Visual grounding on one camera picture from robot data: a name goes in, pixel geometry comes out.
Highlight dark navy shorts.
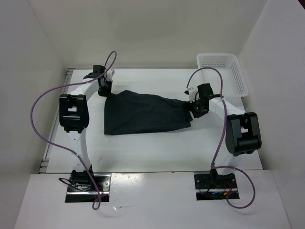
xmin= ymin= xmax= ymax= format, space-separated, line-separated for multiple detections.
xmin=104 ymin=90 xmax=193 ymax=135

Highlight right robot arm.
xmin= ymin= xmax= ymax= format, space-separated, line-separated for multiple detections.
xmin=184 ymin=83 xmax=262 ymax=187

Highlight purple cable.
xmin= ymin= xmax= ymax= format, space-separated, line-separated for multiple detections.
xmin=30 ymin=51 xmax=118 ymax=210
xmin=186 ymin=67 xmax=257 ymax=209

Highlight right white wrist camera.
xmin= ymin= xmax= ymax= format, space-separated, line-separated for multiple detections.
xmin=184 ymin=87 xmax=198 ymax=103

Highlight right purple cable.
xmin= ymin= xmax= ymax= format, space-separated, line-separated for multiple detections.
xmin=186 ymin=67 xmax=257 ymax=209

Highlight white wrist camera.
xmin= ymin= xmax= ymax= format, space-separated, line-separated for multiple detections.
xmin=104 ymin=69 xmax=115 ymax=82
xmin=184 ymin=87 xmax=198 ymax=103

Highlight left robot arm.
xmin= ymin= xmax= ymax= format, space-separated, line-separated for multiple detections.
xmin=59 ymin=65 xmax=114 ymax=191

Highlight white perforated plastic basket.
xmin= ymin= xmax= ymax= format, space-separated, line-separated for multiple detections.
xmin=196 ymin=53 xmax=249 ymax=97

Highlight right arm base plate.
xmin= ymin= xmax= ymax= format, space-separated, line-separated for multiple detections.
xmin=193 ymin=171 xmax=240 ymax=201

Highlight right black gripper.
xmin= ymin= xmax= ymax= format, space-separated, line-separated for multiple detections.
xmin=182 ymin=97 xmax=208 ymax=122

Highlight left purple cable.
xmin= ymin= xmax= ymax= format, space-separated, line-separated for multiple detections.
xmin=30 ymin=51 xmax=118 ymax=210

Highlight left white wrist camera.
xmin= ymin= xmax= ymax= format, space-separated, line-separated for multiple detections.
xmin=104 ymin=69 xmax=115 ymax=82

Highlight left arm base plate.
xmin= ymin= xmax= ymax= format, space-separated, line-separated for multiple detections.
xmin=62 ymin=174 xmax=111 ymax=203

